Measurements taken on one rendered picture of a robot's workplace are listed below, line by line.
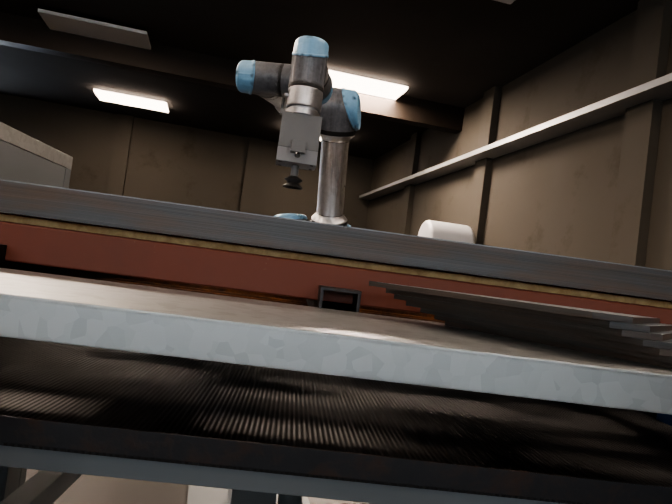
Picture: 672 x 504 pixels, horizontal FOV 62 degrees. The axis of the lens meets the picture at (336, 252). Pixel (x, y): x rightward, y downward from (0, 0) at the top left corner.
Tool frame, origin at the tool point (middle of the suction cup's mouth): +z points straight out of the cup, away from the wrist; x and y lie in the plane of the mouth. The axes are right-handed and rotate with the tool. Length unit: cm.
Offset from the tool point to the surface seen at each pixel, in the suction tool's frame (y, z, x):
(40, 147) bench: -70, -8, 48
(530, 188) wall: 269, -105, 464
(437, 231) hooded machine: 192, -51, 536
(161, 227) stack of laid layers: -16.9, 14.0, -44.0
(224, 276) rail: -8.1, 19.1, -44.4
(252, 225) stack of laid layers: -5.5, 12.1, -44.5
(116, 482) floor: -43, 95, 79
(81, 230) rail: -28, 16, -41
